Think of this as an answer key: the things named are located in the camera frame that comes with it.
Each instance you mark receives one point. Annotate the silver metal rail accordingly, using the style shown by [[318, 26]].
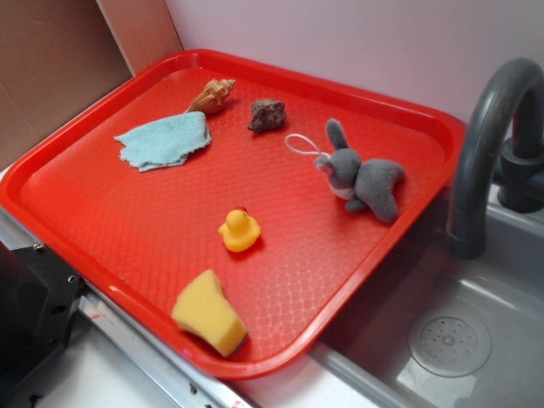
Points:
[[105, 360]]

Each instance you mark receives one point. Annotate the brown cardboard panel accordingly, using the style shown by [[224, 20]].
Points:
[[60, 57]]

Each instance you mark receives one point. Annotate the gray toy faucet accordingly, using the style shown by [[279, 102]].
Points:
[[503, 145]]

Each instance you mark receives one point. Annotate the red plastic tray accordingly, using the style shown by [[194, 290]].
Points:
[[140, 238]]

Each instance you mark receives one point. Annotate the gray plastic sink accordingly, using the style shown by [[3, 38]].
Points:
[[430, 330]]

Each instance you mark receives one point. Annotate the yellow rubber duck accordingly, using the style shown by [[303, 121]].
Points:
[[239, 231]]

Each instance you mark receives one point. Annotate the black metal bracket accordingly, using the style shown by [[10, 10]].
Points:
[[39, 295]]

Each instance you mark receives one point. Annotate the tan spiral seashell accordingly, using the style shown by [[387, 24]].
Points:
[[213, 96]]

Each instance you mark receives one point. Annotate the yellow sponge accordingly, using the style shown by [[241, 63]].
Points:
[[203, 310]]

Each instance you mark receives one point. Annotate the gray plush bunny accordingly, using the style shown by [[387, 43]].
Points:
[[362, 184]]

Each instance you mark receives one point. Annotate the light blue cloth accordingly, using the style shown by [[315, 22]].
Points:
[[167, 142]]

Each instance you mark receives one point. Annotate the brown rock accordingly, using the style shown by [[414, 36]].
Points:
[[267, 115]]

